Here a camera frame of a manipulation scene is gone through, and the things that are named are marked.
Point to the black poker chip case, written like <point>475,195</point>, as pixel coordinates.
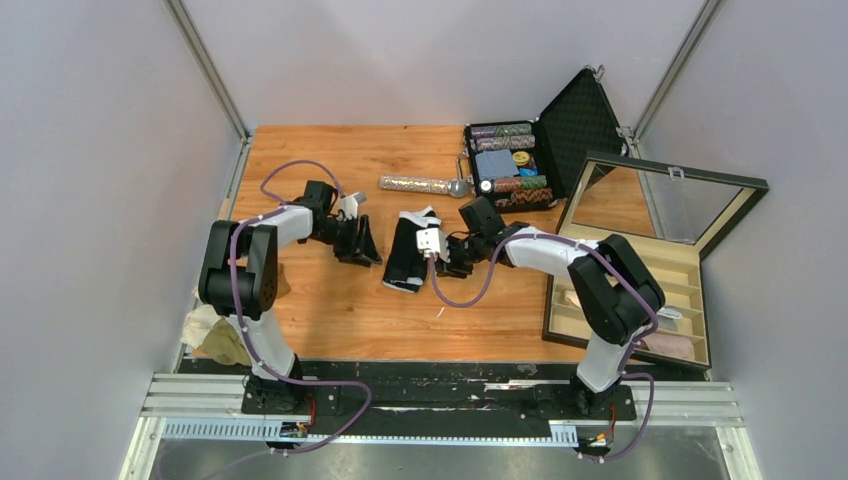
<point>525,165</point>

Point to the black Junhao underwear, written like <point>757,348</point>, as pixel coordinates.
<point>406,268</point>

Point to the pink rolled underwear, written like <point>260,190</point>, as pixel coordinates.
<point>672,346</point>

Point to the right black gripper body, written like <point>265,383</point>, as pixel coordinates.
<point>463,254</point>

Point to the rhinestone silver microphone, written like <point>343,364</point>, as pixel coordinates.
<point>454,188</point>

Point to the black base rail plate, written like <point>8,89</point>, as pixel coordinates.
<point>418,399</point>

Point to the wooden compartment display box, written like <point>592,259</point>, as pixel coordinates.
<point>674,217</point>

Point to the cream boxer underwear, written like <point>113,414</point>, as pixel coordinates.
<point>571,298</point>

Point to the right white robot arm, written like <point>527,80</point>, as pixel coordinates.
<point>619,297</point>

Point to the grey rolled underwear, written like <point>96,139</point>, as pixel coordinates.
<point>669,314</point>

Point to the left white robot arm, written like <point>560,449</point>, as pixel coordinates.
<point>255,242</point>

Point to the white cloth in pile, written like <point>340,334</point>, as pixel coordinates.
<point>198,324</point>

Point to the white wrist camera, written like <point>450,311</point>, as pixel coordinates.
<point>348,206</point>
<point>432,243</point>

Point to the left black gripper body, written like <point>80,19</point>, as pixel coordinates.
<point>343,236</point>

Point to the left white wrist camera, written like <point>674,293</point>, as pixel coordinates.
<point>348,206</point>

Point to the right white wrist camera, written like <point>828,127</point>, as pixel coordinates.
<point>432,243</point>

